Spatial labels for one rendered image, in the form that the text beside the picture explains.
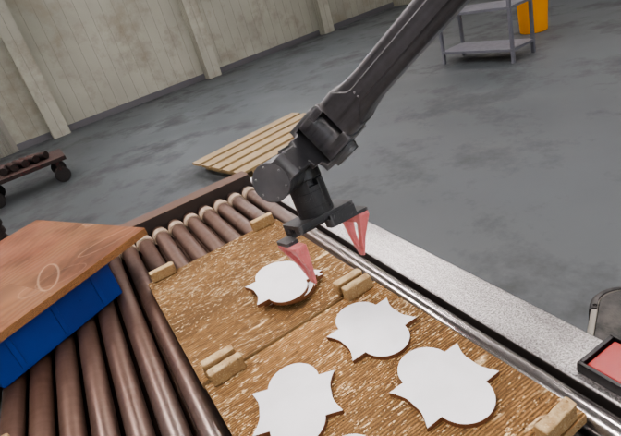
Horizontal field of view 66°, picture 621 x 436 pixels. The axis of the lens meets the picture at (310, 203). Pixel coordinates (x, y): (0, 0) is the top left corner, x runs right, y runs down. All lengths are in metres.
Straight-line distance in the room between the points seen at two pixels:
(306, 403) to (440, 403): 0.18
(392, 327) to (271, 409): 0.22
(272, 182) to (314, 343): 0.30
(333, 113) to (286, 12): 11.49
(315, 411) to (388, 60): 0.47
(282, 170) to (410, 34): 0.23
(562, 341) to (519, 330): 0.06
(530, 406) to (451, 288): 0.28
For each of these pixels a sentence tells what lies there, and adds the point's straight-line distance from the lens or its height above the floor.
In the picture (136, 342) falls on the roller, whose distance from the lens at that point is 1.06.
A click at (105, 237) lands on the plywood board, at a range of 1.26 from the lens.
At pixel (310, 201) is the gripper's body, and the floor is 1.17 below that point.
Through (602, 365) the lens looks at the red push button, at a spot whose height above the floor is 0.93.
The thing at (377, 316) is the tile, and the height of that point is 0.94.
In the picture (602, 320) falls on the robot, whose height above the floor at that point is 0.24.
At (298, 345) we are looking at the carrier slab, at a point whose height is 0.94.
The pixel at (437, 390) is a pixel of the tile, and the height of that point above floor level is 0.94.
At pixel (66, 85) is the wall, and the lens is 10.23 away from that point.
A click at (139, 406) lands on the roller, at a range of 0.91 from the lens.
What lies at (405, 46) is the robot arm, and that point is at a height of 1.37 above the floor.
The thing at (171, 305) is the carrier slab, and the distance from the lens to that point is 1.07.
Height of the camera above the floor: 1.47
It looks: 25 degrees down
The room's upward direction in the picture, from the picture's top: 17 degrees counter-clockwise
